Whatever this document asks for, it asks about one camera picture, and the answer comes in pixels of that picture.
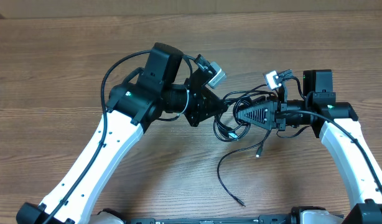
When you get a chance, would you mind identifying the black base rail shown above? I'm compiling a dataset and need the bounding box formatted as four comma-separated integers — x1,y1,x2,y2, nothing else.
94,205,346,224

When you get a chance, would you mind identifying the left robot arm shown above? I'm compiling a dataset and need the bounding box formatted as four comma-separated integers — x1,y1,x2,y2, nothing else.
16,43,226,223

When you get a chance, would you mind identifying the black cable bundle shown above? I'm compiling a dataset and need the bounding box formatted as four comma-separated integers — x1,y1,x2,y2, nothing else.
212,83,279,208

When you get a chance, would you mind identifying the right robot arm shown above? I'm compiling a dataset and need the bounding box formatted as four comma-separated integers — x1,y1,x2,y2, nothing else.
236,70,382,223

